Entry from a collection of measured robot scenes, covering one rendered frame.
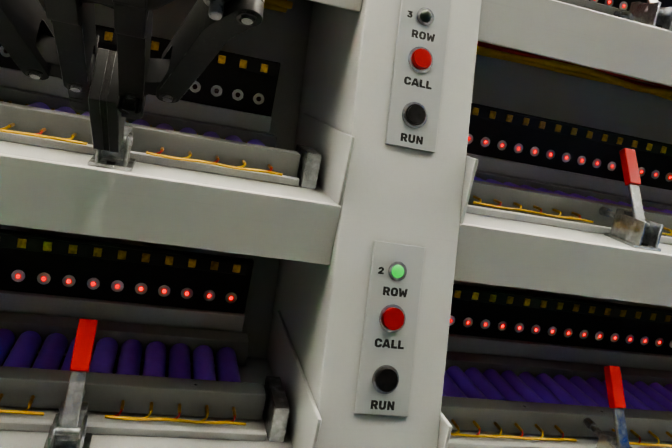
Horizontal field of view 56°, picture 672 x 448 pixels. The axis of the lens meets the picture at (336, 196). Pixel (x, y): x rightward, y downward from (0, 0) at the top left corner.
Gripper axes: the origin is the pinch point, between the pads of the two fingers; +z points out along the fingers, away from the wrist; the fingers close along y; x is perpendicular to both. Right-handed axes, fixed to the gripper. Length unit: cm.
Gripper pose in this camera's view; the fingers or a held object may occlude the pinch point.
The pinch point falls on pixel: (109, 104)
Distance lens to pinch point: 38.2
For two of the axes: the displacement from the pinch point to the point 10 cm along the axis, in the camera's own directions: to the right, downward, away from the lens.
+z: -3.0, 3.0, 9.0
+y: 9.5, 1.5, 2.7
